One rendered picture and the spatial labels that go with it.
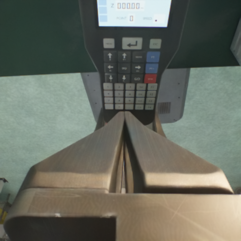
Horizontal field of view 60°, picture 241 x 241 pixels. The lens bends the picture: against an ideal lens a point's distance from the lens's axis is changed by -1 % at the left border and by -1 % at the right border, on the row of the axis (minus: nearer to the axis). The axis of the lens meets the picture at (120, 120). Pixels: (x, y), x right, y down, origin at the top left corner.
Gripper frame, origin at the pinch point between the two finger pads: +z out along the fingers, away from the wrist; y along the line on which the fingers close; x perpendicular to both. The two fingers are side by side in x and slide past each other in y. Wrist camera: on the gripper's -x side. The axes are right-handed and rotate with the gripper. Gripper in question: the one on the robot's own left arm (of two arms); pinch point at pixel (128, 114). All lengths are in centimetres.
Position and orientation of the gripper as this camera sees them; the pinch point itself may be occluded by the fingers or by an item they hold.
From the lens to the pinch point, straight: 28.1
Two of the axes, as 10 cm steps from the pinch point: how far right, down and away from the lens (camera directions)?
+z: 0.1, -9.8, 1.9
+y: -10.0, -0.1, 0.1
